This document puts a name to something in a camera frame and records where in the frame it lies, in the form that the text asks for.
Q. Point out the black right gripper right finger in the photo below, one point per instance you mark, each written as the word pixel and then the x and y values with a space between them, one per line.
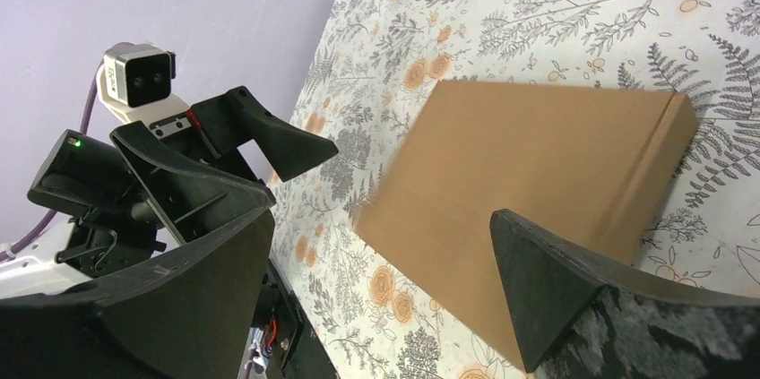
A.
pixel 575 311

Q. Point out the floral patterned table mat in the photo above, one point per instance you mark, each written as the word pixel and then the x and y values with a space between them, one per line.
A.
pixel 376 64

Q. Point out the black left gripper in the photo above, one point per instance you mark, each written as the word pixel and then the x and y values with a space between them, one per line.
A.
pixel 184 174

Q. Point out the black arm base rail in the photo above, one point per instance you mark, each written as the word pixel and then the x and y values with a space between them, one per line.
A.
pixel 282 343

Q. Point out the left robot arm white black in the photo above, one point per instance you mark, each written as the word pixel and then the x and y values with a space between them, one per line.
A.
pixel 30 269

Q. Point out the brown cardboard box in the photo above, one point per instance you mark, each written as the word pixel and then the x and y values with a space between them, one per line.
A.
pixel 590 165

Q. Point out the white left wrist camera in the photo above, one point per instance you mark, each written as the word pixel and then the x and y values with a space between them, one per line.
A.
pixel 134 82

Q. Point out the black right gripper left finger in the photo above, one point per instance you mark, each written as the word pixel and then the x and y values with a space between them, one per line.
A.
pixel 186 313

